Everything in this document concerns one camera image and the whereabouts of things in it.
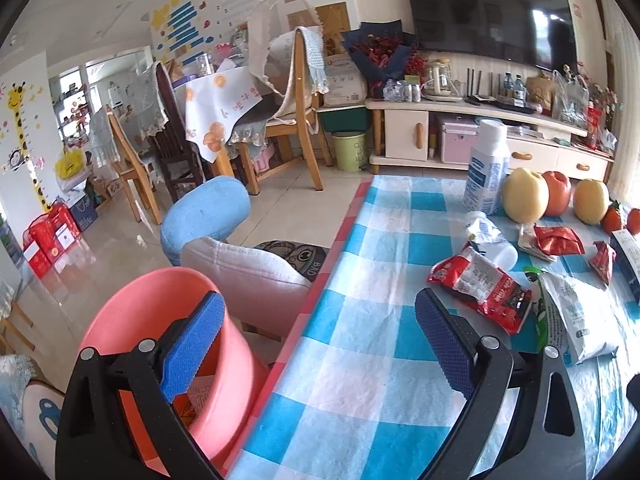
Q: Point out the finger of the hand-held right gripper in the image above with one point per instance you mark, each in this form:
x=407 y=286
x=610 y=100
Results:
x=635 y=392

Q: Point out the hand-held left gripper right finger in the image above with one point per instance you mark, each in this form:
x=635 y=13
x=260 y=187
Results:
x=445 y=345

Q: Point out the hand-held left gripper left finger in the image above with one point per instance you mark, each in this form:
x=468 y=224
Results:
x=192 y=345

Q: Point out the pink plastic bucket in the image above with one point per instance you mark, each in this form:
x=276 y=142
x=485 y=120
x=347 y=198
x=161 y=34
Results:
x=150 y=305

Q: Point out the large red snack wrapper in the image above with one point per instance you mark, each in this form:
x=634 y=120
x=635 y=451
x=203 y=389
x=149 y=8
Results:
x=480 y=285

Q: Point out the white wipes packet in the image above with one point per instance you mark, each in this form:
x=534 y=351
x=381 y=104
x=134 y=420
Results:
x=582 y=317

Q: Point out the green white wrapper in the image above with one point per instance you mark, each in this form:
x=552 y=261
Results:
x=539 y=305

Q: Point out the white plastic bottle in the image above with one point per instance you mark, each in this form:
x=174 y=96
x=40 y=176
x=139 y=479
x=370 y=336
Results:
x=492 y=242

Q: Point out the silver foil wrapper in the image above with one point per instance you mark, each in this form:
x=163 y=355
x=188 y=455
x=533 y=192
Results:
x=527 y=242

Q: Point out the dark blue box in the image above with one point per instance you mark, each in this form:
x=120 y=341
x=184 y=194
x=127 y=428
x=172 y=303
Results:
x=627 y=260

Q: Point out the small red wrapper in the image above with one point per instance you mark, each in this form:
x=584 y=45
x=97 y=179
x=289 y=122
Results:
x=603 y=260

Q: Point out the pink padded chair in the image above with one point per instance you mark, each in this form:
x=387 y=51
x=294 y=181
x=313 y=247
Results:
x=250 y=280

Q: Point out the blue white checkered tablecloth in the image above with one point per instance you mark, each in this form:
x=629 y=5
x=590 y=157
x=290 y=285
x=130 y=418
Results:
x=365 y=310

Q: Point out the blue round stool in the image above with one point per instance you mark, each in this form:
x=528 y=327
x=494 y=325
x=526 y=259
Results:
x=205 y=215

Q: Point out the dark patterned cushion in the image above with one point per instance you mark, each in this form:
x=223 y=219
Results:
x=295 y=257

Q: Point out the large yellow apple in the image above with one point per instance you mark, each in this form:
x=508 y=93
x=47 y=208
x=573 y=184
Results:
x=525 y=195

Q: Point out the plain tangerine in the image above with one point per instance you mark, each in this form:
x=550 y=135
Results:
x=634 y=221

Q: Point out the tangerine with green leaf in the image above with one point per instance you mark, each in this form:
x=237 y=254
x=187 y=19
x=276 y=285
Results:
x=612 y=219

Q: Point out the blue white patterned cushion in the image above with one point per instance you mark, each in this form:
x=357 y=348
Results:
x=30 y=410

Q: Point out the white bottle with blue label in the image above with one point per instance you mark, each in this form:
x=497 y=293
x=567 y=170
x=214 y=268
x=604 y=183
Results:
x=487 y=170

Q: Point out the red gift boxes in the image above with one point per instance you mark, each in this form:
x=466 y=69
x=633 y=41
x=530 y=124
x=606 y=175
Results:
x=47 y=237

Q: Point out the red apple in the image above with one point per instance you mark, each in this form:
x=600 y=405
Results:
x=559 y=192

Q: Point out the light wooden chair lace cover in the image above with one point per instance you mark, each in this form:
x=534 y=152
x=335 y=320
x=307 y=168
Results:
x=127 y=160

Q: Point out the small yellow apple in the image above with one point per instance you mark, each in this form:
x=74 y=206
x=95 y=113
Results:
x=591 y=201

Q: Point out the pink storage case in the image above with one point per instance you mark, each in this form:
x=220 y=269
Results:
x=457 y=137

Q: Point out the green waste bin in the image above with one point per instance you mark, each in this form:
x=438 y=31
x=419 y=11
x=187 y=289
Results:
x=350 y=152

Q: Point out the white television cabinet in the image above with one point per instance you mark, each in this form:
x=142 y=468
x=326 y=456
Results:
x=400 y=132

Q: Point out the yellow bag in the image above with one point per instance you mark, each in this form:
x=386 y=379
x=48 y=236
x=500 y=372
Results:
x=70 y=165

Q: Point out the dark wooden chair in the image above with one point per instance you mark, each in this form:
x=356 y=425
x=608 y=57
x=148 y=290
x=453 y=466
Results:
x=172 y=125

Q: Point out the table with orange print cloth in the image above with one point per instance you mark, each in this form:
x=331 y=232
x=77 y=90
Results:
x=220 y=105

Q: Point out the green crate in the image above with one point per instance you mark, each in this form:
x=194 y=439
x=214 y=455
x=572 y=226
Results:
x=345 y=119

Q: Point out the black router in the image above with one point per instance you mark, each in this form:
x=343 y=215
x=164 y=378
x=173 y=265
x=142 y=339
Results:
x=480 y=95

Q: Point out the glass electric kettle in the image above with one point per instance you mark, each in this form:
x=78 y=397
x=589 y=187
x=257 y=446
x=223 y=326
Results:
x=440 y=80

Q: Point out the red snack pack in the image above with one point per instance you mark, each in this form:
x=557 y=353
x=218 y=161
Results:
x=594 y=125

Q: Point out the water bottle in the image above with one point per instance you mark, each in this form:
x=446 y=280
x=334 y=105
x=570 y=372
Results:
x=508 y=86
x=519 y=89

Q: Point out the brown paper bag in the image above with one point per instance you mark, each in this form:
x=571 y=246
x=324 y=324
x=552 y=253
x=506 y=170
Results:
x=541 y=92

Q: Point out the clear plastic bag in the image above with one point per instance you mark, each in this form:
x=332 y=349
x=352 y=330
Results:
x=571 y=100

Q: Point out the light wooden chair knitted cover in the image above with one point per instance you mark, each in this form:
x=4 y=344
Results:
x=302 y=90

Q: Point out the white rice sack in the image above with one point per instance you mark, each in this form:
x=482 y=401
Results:
x=345 y=82

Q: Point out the dark blue flower bouquet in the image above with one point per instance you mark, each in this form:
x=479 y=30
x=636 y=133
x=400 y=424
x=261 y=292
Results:
x=380 y=55

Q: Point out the black flat television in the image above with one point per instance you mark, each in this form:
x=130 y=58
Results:
x=485 y=5

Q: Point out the giraffe wall sticker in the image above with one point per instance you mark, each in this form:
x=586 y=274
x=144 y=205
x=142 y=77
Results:
x=20 y=125

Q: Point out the blue yellow wall chart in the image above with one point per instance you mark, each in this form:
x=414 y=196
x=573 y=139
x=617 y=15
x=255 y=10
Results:
x=182 y=20

